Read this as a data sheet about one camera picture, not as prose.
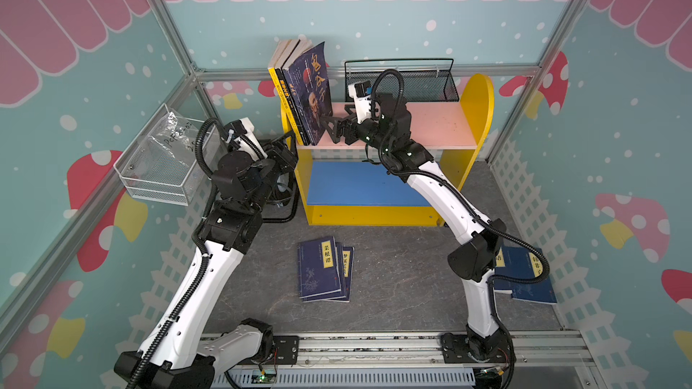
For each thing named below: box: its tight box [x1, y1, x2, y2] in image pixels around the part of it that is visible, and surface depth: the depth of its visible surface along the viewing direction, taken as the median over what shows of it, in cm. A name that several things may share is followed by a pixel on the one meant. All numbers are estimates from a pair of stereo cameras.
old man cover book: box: [282, 41, 334, 146], surface depth 65 cm
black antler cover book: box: [274, 38, 311, 146], surface depth 59 cm
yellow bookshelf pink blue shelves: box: [281, 73, 495, 227], surface depth 64 cm
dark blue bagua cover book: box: [298, 235, 342, 299], surface depth 87 cm
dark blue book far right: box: [504, 246, 558, 303], surface depth 86 cm
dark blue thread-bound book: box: [298, 235, 342, 299], surface depth 87 cm
